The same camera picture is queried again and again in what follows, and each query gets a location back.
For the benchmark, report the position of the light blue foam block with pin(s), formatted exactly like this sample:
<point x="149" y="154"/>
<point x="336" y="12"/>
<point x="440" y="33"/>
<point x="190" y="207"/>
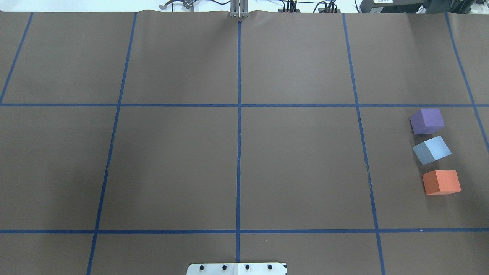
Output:
<point x="431" y="150"/>

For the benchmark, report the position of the purple foam block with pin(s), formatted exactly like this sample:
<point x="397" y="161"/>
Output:
<point x="427" y="121"/>

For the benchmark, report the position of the orange foam block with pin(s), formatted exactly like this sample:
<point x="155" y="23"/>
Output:
<point x="441" y="182"/>

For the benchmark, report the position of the brown paper table mat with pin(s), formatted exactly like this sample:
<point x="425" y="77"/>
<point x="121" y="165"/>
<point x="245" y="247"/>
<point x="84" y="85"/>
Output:
<point x="141" y="143"/>

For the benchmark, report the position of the aluminium frame post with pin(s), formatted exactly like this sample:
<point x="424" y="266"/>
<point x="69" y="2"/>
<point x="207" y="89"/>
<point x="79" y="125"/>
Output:
<point x="239" y="8"/>

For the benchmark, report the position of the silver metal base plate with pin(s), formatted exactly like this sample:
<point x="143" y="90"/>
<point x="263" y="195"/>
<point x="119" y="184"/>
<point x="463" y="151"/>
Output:
<point x="251" y="268"/>

